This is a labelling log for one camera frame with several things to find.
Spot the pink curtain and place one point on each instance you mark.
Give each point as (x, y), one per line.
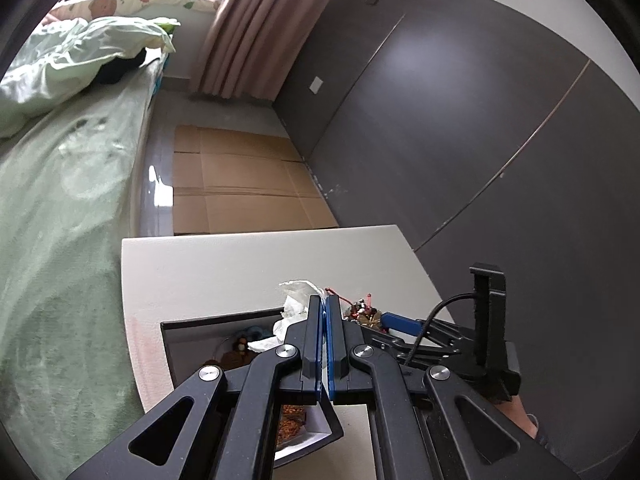
(260, 30)

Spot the small green toy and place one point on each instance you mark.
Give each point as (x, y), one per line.
(170, 26)

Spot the person's right hand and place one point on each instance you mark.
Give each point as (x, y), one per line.
(520, 417)

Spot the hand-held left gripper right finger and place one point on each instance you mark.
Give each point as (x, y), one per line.
(336, 340)

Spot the flattened brown cardboard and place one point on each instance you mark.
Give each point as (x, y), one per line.
(240, 180)

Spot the printed windowsill cushion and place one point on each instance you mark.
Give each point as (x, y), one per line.
(130, 5)

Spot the bed with green sheet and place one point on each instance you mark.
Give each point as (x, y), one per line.
(65, 220)

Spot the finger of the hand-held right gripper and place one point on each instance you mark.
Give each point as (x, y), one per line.
(387, 345)
(400, 321)

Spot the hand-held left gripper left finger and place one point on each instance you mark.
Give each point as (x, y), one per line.
(312, 340)

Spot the light green quilt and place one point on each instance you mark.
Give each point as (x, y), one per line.
(75, 55)

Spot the white wall outlet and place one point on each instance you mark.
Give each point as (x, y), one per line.
(317, 84)

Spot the white crumpled tissue paper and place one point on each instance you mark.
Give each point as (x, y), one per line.
(297, 292)

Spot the black jewelry box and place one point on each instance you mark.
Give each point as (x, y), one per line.
(200, 340)

